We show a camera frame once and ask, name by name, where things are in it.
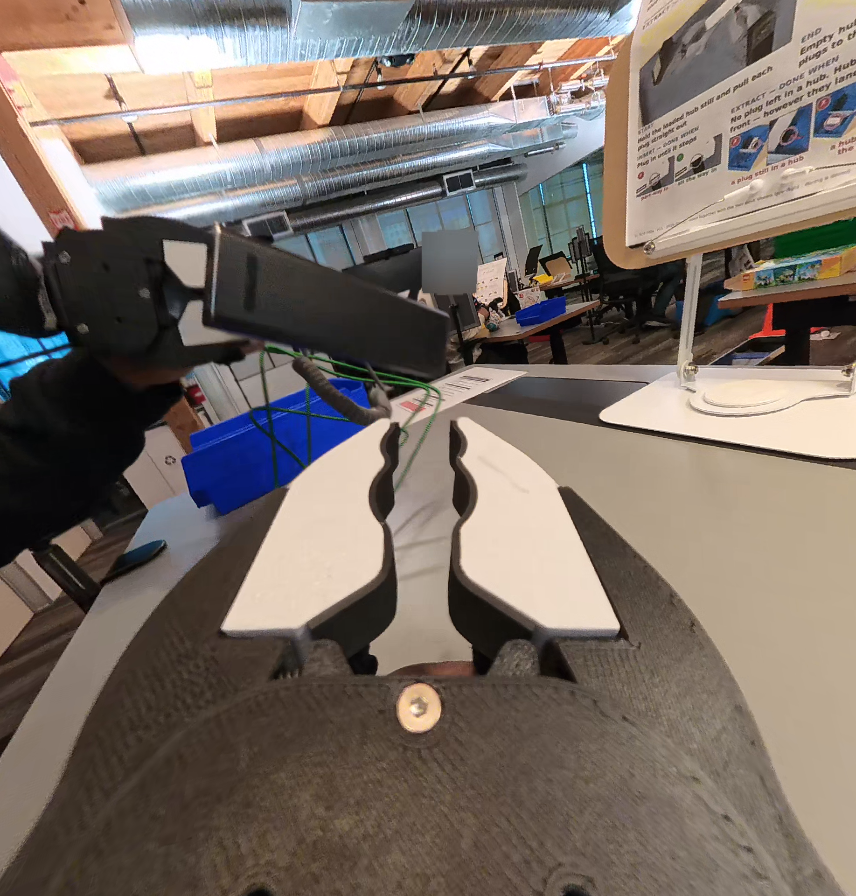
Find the white cabinet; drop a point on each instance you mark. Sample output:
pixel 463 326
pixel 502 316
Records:
pixel 165 469

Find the blue bin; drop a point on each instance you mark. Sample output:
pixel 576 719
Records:
pixel 246 455
pixel 540 311

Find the colourful toy brick box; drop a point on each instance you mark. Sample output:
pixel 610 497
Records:
pixel 798 269

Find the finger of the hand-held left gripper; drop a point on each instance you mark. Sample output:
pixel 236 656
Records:
pixel 186 262
pixel 204 329

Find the paper sheet red label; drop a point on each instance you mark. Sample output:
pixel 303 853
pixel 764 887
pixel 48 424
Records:
pixel 463 381

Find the person's left hand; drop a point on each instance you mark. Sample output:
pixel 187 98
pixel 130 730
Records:
pixel 155 374

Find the black monitor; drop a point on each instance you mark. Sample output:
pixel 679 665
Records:
pixel 393 273

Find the orange cone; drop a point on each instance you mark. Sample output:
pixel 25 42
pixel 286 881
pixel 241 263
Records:
pixel 767 322

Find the clear acrylic clip bar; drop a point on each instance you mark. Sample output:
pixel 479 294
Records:
pixel 749 210

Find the black USB hub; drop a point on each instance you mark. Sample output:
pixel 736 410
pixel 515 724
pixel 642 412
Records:
pixel 316 301

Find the cardboard box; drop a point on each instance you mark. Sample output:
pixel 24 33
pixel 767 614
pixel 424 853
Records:
pixel 557 264

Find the instruction sheet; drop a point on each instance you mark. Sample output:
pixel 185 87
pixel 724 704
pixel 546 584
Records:
pixel 714 105

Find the person's left forearm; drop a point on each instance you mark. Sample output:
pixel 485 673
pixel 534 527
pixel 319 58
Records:
pixel 64 448

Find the wooden column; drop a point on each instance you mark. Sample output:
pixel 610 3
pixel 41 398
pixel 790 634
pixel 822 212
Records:
pixel 22 140

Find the green box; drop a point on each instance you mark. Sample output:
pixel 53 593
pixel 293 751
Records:
pixel 819 238

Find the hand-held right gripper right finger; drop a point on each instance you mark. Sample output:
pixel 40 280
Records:
pixel 533 560

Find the blue tray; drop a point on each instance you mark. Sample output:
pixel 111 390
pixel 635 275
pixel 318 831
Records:
pixel 753 358

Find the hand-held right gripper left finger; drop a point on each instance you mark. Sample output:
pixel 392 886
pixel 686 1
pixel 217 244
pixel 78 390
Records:
pixel 309 560

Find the silver ventilation duct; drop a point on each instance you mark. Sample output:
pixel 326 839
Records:
pixel 295 168
pixel 330 28

